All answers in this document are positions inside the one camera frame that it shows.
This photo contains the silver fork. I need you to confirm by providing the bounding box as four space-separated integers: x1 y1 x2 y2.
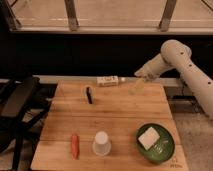
154 140 168 154

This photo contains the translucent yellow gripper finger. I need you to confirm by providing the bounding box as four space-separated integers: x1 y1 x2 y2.
130 78 145 94

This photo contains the orange carrot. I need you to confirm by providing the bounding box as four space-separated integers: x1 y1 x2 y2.
71 134 79 159

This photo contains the black chair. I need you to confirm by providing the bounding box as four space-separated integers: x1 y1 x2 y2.
0 76 55 171

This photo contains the green bowl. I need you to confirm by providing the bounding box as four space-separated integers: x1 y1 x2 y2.
136 123 175 164

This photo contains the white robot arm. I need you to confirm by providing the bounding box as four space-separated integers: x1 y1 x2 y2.
134 40 213 120

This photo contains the white small box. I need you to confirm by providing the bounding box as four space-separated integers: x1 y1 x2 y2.
97 76 118 87

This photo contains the white sponge block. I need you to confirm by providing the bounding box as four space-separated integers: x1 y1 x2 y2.
138 127 160 150

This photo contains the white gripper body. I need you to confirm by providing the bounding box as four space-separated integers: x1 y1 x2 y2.
134 63 159 81

